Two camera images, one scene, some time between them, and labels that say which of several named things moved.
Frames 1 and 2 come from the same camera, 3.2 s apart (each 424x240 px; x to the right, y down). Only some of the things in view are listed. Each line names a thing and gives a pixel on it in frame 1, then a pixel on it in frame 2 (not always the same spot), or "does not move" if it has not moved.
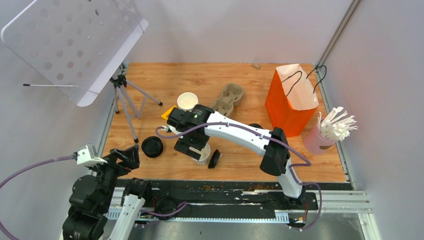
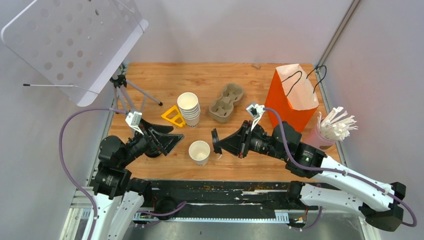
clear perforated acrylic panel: [75, 45] does not move
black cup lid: [214, 159] to [216, 145]
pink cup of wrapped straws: [328, 129] does not move
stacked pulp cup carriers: [231, 95] does not move
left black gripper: [130, 159] to [161, 142]
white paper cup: [205, 152] does not move
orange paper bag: [291, 100] does not move
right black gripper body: [184, 142] to [253, 141]
